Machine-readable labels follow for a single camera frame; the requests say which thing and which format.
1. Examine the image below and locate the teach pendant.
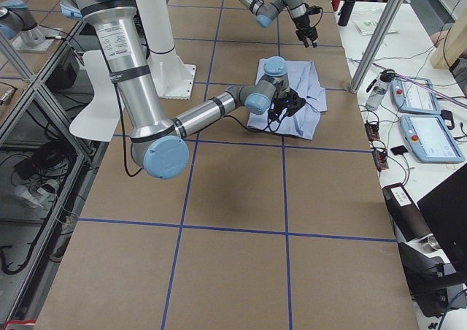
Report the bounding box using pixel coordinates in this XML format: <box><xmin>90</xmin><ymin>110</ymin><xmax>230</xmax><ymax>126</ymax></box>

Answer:
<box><xmin>390</xmin><ymin>78</ymin><xmax>441</xmax><ymax>115</ymax></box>
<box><xmin>400</xmin><ymin>114</ymin><xmax>465</xmax><ymax>164</ymax></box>

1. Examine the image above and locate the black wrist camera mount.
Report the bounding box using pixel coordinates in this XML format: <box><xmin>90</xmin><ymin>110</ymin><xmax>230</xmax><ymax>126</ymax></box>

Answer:
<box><xmin>306</xmin><ymin>5</ymin><xmax>323</xmax><ymax>15</ymax></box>

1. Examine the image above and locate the white paper green print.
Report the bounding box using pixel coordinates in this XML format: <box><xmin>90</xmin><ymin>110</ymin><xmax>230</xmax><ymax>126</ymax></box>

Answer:
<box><xmin>352</xmin><ymin>17</ymin><xmax>379</xmax><ymax>36</ymax></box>

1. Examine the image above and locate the white plastic chair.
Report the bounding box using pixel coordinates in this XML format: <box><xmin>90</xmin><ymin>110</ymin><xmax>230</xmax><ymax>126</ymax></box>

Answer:
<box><xmin>69</xmin><ymin>50</ymin><xmax>120</xmax><ymax>142</ymax></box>

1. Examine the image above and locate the orange black hub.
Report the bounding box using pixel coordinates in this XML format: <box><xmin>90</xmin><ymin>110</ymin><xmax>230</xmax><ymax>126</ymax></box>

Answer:
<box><xmin>371</xmin><ymin>147</ymin><xmax>389</xmax><ymax>172</ymax></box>
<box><xmin>364</xmin><ymin>122</ymin><xmax>380</xmax><ymax>141</ymax></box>

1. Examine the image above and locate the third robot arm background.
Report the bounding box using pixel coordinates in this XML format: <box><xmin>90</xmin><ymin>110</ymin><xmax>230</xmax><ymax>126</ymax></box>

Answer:
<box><xmin>1</xmin><ymin>0</ymin><xmax>45</xmax><ymax>51</ymax></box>

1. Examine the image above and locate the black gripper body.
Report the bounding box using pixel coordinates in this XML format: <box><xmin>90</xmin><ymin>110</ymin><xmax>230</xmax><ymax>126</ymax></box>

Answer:
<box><xmin>292</xmin><ymin>13</ymin><xmax>317</xmax><ymax>40</ymax></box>
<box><xmin>269</xmin><ymin>89</ymin><xmax>305</xmax><ymax>120</ymax></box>

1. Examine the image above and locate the small black pad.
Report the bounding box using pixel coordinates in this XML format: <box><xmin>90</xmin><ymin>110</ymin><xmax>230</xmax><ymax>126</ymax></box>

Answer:
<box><xmin>390</xmin><ymin>145</ymin><xmax>409</xmax><ymax>156</ymax></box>

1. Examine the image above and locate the black monitor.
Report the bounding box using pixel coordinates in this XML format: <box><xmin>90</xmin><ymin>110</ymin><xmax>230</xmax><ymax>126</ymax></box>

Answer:
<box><xmin>417</xmin><ymin>166</ymin><xmax>466</xmax><ymax>271</ymax></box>

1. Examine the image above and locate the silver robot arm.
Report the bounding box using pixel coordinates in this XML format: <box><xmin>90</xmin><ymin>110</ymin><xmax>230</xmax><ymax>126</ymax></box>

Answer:
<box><xmin>61</xmin><ymin>0</ymin><xmax>306</xmax><ymax>180</ymax></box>
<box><xmin>238</xmin><ymin>0</ymin><xmax>323</xmax><ymax>47</ymax></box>

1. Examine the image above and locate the orange black hub upper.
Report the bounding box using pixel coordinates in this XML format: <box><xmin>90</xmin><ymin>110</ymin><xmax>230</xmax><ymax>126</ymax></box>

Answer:
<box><xmin>364</xmin><ymin>122</ymin><xmax>380</xmax><ymax>141</ymax></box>

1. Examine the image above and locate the grey aluminium post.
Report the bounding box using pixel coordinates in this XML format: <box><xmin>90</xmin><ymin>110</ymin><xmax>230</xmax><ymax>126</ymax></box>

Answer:
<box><xmin>349</xmin><ymin>0</ymin><xmax>404</xmax><ymax>94</ymax></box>

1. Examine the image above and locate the orange black hub lower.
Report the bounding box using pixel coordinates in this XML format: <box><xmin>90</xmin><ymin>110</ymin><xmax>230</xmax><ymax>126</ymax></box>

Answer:
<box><xmin>371</xmin><ymin>147</ymin><xmax>389</xmax><ymax>172</ymax></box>

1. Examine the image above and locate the black thermos bottle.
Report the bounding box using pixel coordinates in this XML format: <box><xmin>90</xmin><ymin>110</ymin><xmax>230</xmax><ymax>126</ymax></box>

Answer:
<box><xmin>338</xmin><ymin>0</ymin><xmax>356</xmax><ymax>27</ymax></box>

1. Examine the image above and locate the clear water bottle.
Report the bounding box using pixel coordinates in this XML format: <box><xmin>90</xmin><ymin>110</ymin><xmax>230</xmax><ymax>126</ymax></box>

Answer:
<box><xmin>365</xmin><ymin>69</ymin><xmax>395</xmax><ymax>111</ymax></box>

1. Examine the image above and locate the lower teach pendant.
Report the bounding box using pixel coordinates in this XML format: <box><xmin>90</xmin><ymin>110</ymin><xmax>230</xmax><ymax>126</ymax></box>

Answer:
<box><xmin>400</xmin><ymin>114</ymin><xmax>465</xmax><ymax>164</ymax></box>

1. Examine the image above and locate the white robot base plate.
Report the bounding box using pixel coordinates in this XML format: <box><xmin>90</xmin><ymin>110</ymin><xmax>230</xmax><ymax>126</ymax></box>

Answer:
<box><xmin>147</xmin><ymin>51</ymin><xmax>196</xmax><ymax>100</ymax></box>

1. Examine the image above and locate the upper teach pendant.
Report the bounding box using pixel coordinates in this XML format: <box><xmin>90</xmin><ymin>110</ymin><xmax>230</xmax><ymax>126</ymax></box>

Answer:
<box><xmin>390</xmin><ymin>78</ymin><xmax>441</xmax><ymax>115</ymax></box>

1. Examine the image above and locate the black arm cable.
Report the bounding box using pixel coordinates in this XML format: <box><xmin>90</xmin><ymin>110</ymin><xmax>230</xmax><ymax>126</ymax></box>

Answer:
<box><xmin>255</xmin><ymin>0</ymin><xmax>324</xmax><ymax>28</ymax></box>
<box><xmin>109</xmin><ymin>77</ymin><xmax>285</xmax><ymax>177</ymax></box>

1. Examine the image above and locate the blue striped button shirt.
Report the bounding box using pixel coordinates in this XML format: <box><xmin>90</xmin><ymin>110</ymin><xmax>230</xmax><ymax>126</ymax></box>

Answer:
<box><xmin>247</xmin><ymin>61</ymin><xmax>328</xmax><ymax>140</ymax></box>

